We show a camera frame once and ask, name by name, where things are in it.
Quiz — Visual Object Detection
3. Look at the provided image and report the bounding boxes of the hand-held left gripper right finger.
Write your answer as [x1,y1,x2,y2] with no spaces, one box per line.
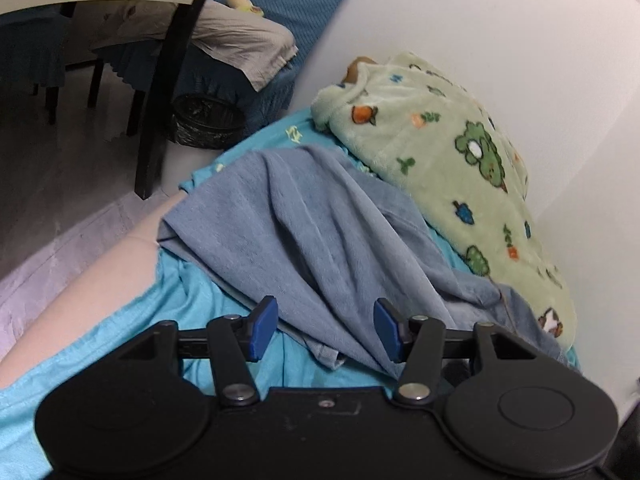
[373,297,539,405]

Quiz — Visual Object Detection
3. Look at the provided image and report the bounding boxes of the blue covered sofa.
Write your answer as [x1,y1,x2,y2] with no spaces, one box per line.
[90,0,359,137]

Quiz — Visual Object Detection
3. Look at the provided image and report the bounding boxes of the orange plush toy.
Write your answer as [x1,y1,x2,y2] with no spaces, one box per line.
[342,57,379,84]

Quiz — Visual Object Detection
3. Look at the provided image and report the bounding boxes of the yellow plush toy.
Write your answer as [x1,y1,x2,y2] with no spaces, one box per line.
[224,0,266,16]

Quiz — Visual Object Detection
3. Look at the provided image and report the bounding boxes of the pale pink mattress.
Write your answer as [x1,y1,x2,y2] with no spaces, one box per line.
[0,194,187,391]

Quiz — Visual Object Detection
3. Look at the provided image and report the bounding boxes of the blue covered chair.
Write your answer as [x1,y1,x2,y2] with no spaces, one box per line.
[0,7,69,126]

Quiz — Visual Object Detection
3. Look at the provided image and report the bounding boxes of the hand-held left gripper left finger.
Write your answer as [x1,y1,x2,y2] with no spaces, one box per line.
[107,296,279,407]

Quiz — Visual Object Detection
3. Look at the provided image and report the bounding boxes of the green printed fleece blanket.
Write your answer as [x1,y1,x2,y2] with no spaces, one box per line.
[311,51,579,351]

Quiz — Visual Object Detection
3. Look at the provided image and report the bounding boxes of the beige pants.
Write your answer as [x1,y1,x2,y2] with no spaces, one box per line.
[90,0,299,92]

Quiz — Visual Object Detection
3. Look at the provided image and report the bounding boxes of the turquoise bed sheet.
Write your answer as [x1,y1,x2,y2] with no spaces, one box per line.
[0,105,582,480]

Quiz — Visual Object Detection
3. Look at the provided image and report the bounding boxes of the blue-grey soft cloth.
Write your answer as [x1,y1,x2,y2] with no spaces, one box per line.
[157,145,503,382]

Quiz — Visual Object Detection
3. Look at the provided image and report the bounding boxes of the white table with black legs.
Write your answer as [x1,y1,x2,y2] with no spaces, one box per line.
[0,0,226,200]

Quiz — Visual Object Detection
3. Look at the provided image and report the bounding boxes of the black trash bin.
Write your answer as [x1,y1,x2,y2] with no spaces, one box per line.
[170,92,247,151]

